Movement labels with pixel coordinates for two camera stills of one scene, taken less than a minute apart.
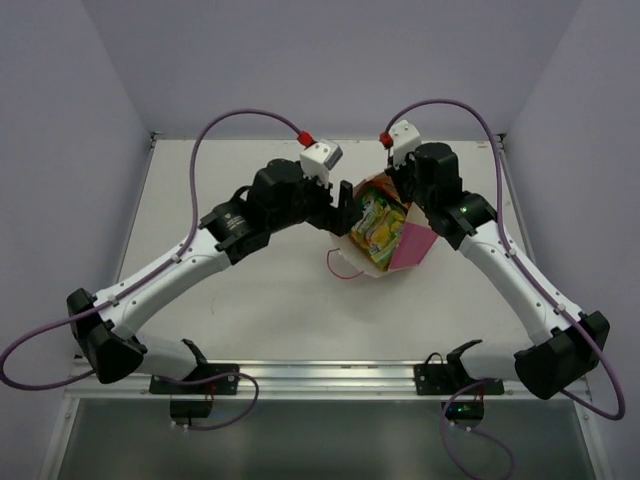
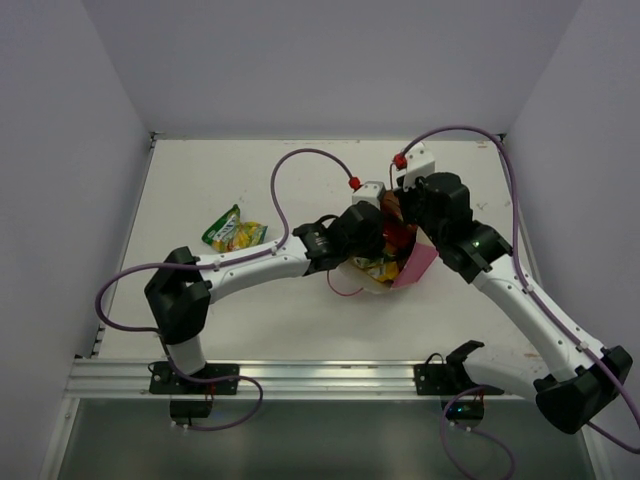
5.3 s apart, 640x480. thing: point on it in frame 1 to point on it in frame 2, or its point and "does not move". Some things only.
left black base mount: (192, 397) does not move
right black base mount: (465, 394) does not move
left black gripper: (338, 214) to (372, 236)
